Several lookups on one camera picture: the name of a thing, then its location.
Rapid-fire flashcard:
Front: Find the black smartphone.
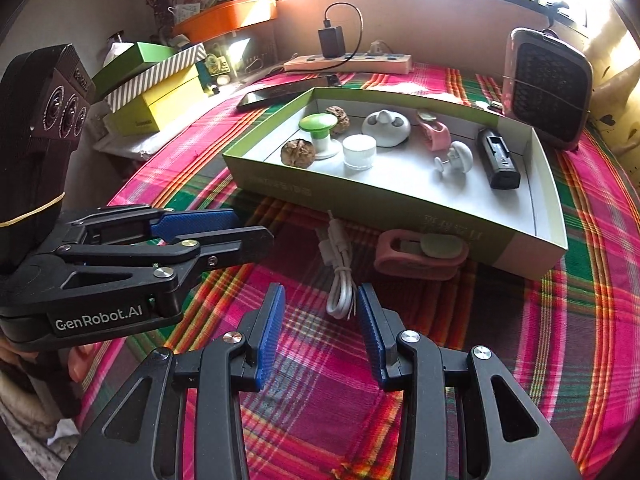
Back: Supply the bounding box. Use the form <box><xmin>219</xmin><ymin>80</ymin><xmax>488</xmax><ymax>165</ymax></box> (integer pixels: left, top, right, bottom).
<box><xmin>236</xmin><ymin>87</ymin><xmax>306</xmax><ymax>112</ymax></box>

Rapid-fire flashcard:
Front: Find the black battery charger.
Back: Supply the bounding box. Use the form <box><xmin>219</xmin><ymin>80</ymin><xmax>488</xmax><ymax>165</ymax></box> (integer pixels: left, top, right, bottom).
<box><xmin>477</xmin><ymin>127</ymin><xmax>522</xmax><ymax>191</ymax></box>

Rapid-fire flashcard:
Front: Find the small green desk clock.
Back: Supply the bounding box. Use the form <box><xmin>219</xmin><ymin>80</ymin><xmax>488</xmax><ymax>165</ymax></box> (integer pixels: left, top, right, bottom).
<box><xmin>200</xmin><ymin>52</ymin><xmax>231</xmax><ymax>78</ymax></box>

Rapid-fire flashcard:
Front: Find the white charging cable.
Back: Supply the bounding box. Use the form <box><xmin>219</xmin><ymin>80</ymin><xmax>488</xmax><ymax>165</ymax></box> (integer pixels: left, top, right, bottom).
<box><xmin>315</xmin><ymin>210</ymin><xmax>358</xmax><ymax>320</ymax></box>

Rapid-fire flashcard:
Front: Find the white panda-shaped gadget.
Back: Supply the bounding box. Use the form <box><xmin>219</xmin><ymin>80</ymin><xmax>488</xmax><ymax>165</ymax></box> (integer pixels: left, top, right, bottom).
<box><xmin>361</xmin><ymin>110</ymin><xmax>412</xmax><ymax>148</ymax></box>

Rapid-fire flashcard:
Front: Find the black power adapter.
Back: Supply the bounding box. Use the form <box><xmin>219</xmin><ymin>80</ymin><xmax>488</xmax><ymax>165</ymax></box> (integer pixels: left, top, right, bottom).
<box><xmin>318</xmin><ymin>26</ymin><xmax>347</xmax><ymax>59</ymax></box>

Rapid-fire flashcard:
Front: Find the yellow-green cardboard box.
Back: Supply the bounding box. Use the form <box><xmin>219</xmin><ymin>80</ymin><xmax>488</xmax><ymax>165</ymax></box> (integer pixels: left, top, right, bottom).
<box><xmin>107</xmin><ymin>62</ymin><xmax>206</xmax><ymax>137</ymax></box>

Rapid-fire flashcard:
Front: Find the plaid tablecloth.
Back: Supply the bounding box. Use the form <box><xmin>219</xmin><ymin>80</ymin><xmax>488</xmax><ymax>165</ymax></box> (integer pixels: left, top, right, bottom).
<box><xmin>75</xmin><ymin>52</ymin><xmax>640</xmax><ymax>480</ymax></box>

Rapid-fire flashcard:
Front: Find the shallow green cardboard box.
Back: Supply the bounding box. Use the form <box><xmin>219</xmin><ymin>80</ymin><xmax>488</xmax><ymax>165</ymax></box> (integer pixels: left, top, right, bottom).
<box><xmin>222</xmin><ymin>86</ymin><xmax>570</xmax><ymax>281</ymax></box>

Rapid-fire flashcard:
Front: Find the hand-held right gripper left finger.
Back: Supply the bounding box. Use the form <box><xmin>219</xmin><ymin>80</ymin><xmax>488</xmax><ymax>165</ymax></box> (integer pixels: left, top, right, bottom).
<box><xmin>57</xmin><ymin>282</ymin><xmax>287</xmax><ymax>480</ymax></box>

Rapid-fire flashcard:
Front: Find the green mushroom stamp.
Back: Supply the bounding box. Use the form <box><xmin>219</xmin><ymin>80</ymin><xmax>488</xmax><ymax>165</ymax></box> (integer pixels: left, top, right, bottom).
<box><xmin>299</xmin><ymin>112</ymin><xmax>337</xmax><ymax>161</ymax></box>

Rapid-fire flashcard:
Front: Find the black adapter cable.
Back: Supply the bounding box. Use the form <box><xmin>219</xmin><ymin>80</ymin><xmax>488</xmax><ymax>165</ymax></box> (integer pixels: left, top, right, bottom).
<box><xmin>324</xmin><ymin>2</ymin><xmax>363</xmax><ymax>61</ymax></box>

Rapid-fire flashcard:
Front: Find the small white mushroom-shaped gadget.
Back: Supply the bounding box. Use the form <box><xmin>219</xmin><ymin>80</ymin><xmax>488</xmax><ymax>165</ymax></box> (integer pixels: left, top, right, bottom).
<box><xmin>434</xmin><ymin>141</ymin><xmax>474</xmax><ymax>175</ymax></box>

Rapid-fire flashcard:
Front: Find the brown walnut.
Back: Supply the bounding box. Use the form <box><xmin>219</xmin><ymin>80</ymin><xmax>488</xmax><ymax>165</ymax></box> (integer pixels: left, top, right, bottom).
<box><xmin>325</xmin><ymin>106</ymin><xmax>351</xmax><ymax>135</ymax></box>
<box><xmin>281</xmin><ymin>140</ymin><xmax>317</xmax><ymax>167</ymax></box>

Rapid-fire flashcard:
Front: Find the white paper scrap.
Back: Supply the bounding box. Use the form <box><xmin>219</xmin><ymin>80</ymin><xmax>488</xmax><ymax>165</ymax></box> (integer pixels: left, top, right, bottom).
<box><xmin>47</xmin><ymin>419</ymin><xmax>77</xmax><ymax>447</ymax></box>

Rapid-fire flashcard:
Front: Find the orange tray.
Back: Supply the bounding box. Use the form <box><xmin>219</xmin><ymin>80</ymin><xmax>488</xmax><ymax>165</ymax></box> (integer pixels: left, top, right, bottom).
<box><xmin>172</xmin><ymin>0</ymin><xmax>278</xmax><ymax>43</ymax></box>

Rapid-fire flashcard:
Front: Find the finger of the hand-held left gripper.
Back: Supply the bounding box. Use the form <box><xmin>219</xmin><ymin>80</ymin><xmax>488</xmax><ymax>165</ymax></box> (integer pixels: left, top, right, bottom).
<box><xmin>59</xmin><ymin>204</ymin><xmax>242</xmax><ymax>245</ymax></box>
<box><xmin>49</xmin><ymin>226</ymin><xmax>276</xmax><ymax>308</ymax></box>

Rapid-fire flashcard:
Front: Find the dark flat case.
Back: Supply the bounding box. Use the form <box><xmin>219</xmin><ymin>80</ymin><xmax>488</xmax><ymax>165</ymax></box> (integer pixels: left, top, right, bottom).
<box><xmin>280</xmin><ymin>74</ymin><xmax>343</xmax><ymax>90</ymax></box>

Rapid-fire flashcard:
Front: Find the person's left hand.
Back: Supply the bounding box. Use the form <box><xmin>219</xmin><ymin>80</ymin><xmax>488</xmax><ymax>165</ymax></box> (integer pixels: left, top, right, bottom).
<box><xmin>0</xmin><ymin>336</ymin><xmax>98</xmax><ymax>385</ymax></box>

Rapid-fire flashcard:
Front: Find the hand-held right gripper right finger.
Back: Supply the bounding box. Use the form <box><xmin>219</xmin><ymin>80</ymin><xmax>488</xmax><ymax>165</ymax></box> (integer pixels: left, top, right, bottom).
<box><xmin>356</xmin><ymin>282</ymin><xmax>585</xmax><ymax>480</ymax></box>

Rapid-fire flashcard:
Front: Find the small white round cap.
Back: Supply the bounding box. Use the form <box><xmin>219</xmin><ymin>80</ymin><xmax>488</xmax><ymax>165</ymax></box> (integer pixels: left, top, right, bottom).
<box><xmin>342</xmin><ymin>134</ymin><xmax>377</xmax><ymax>171</ymax></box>

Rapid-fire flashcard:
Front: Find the black window handle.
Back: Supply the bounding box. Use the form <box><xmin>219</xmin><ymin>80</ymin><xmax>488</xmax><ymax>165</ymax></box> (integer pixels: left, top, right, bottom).
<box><xmin>542</xmin><ymin>2</ymin><xmax>571</xmax><ymax>26</ymax></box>

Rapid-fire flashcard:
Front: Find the white folded paper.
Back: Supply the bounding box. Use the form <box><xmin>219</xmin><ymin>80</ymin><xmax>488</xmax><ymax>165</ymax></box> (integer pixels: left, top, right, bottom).
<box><xmin>92</xmin><ymin>130</ymin><xmax>166</xmax><ymax>156</ymax></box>

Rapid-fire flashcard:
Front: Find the beige power strip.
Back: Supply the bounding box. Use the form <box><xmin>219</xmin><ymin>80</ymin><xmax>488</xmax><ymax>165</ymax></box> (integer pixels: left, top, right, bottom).
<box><xmin>283</xmin><ymin>52</ymin><xmax>413</xmax><ymax>75</ymax></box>

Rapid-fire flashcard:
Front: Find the pink clip with green pad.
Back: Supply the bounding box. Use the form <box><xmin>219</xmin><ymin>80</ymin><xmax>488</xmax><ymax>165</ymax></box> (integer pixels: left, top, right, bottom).
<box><xmin>376</xmin><ymin>229</ymin><xmax>470</xmax><ymax>281</ymax></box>
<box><xmin>417</xmin><ymin>109</ymin><xmax>452</xmax><ymax>152</ymax></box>

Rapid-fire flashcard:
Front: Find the cream curtain with hearts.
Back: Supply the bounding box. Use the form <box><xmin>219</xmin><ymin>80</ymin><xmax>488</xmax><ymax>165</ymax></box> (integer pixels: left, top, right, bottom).
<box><xmin>582</xmin><ymin>0</ymin><xmax>640</xmax><ymax>161</ymax></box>

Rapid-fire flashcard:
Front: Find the green box lid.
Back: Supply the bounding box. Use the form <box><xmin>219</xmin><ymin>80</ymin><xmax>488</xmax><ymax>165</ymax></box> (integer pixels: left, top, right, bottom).
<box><xmin>92</xmin><ymin>41</ymin><xmax>178</xmax><ymax>98</ymax></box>

